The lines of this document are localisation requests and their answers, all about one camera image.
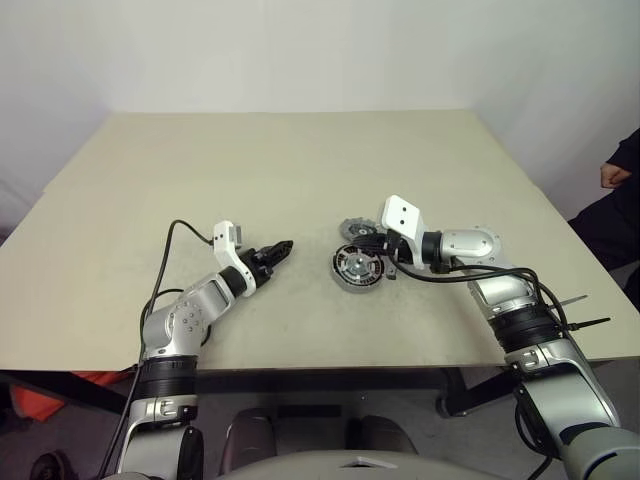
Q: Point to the person in black clothes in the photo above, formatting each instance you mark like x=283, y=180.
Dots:
x=610, y=225

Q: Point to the silver spoked rotor black rim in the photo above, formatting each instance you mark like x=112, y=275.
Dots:
x=357, y=267

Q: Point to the dark rounded shape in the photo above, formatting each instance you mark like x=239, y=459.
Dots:
x=247, y=440
x=382, y=434

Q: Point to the dark shoe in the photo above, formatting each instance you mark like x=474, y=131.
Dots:
x=52, y=467

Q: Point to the grey notched motor lid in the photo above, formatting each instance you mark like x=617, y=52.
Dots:
x=357, y=227

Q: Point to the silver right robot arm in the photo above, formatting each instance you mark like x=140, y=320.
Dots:
x=470, y=245

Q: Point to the black table foot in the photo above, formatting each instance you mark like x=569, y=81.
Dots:
x=475, y=395

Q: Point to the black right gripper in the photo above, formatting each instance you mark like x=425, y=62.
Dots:
x=399, y=247

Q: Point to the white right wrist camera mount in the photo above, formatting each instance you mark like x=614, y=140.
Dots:
x=402, y=215

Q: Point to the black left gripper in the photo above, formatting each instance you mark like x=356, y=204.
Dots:
x=260, y=267

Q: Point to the grey robot torso edge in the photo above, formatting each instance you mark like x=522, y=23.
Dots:
x=310, y=467

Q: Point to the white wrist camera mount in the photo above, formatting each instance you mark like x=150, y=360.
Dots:
x=222, y=240
x=402, y=215

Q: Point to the orange red object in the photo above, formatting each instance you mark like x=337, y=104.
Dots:
x=40, y=405

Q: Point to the black sleeved person forearm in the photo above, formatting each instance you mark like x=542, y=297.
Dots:
x=627, y=150

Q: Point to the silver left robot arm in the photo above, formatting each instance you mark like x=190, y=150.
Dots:
x=185, y=315

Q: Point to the person's bare hand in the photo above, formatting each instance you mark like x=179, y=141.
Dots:
x=615, y=174

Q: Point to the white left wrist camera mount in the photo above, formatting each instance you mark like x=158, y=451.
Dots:
x=222, y=240

